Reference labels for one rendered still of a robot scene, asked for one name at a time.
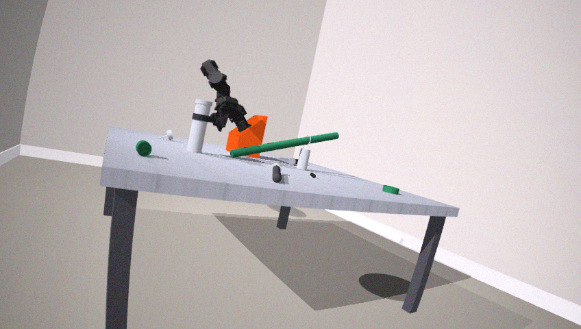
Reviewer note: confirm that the green ring with two small tabs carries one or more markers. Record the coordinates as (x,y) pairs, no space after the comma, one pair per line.
(390,189)

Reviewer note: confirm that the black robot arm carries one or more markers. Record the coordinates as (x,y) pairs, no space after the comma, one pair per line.
(217,80)

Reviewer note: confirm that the white capped post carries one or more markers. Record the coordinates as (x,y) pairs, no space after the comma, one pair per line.
(198,129)

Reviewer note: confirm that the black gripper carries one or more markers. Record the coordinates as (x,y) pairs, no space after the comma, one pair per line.
(223,107)

